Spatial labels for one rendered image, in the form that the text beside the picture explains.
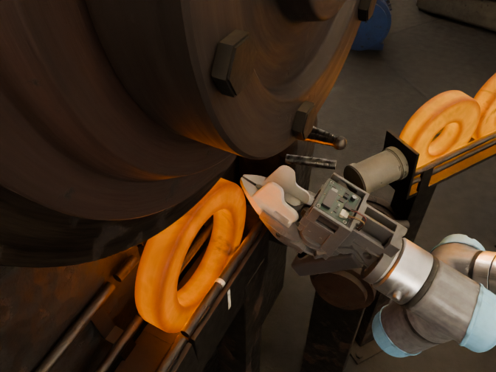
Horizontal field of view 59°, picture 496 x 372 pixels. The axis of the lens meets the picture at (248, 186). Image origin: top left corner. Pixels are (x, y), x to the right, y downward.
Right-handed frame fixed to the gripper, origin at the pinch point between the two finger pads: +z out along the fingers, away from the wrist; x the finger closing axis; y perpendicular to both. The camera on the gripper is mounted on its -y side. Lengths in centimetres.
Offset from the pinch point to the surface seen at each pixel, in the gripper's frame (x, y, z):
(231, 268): 10.5, -2.6, -4.3
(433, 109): -27.4, 7.6, -17.1
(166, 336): 19.6, -9.0, -2.1
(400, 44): -216, -76, -9
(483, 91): -38.5, 8.7, -23.5
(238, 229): 5.9, -1.4, -2.3
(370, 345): -29, -63, -45
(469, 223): -89, -59, -62
